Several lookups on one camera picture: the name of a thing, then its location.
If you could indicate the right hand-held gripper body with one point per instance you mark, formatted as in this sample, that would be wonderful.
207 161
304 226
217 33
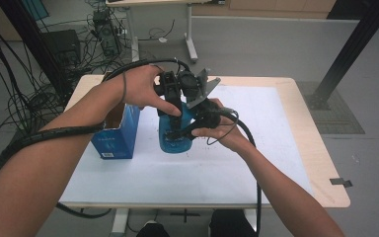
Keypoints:
197 85

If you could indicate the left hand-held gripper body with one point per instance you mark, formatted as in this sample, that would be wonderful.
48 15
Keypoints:
170 87

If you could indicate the blue bottle with white cap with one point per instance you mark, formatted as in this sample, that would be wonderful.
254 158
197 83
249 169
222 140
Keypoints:
177 146

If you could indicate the person's left hand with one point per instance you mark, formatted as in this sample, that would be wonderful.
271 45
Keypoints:
141 87

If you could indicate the person's right hand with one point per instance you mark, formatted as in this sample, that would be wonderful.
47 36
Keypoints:
230 131

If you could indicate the white background desk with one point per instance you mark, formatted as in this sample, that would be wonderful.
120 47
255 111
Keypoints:
190 33

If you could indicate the white foam board mat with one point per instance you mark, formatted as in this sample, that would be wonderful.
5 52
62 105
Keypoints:
210 177

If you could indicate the blue cardboard box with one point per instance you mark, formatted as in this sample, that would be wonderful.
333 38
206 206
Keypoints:
118 138

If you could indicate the black computer tower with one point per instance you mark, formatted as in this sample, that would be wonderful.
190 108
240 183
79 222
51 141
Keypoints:
107 33

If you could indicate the person's legs in black pants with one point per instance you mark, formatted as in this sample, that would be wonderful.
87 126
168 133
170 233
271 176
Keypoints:
230 223

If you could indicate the white table leg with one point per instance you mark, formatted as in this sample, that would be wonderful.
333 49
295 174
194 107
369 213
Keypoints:
250 219
120 223

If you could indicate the black box on floor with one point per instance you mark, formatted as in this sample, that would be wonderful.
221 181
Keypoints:
62 46

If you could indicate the dark grey floor plate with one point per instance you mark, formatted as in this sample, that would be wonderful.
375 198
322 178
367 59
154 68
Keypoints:
342 115

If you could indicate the black tape strip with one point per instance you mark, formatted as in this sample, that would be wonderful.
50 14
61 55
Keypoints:
341 182

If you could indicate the black metal stand post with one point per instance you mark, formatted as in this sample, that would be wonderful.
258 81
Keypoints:
36 42
352 46

